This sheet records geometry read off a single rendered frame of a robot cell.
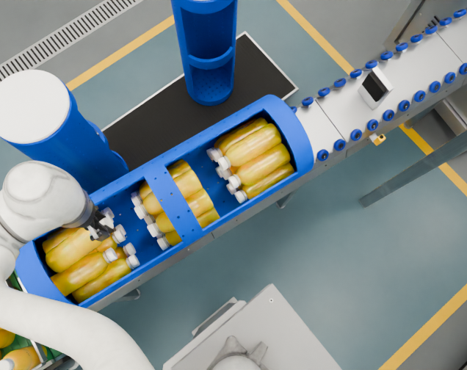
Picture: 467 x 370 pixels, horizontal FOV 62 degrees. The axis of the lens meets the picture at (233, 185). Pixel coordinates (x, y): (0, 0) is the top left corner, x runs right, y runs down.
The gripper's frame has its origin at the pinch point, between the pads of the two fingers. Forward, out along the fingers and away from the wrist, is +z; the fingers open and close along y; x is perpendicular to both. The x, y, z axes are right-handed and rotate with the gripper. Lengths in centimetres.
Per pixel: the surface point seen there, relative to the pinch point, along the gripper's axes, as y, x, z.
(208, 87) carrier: 73, -73, 108
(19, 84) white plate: 65, 5, 21
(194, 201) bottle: -5.6, -24.7, 9.6
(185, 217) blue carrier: -9.4, -19.8, 4.0
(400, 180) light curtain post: -34, -115, 69
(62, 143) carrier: 42, 4, 30
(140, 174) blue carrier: 8.1, -15.3, 4.0
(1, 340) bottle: -8, 47, 26
